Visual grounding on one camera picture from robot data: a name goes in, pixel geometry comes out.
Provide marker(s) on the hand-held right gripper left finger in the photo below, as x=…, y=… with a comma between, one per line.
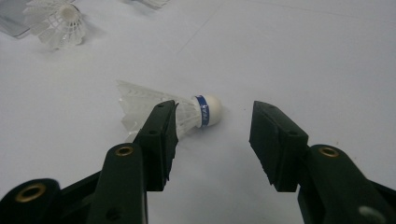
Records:
x=155, y=149

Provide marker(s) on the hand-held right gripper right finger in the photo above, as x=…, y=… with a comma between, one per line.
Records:
x=280, y=146

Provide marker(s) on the white shuttlecock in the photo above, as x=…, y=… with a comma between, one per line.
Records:
x=212, y=107
x=67, y=17
x=152, y=2

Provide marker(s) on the white board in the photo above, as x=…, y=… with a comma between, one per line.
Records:
x=280, y=62

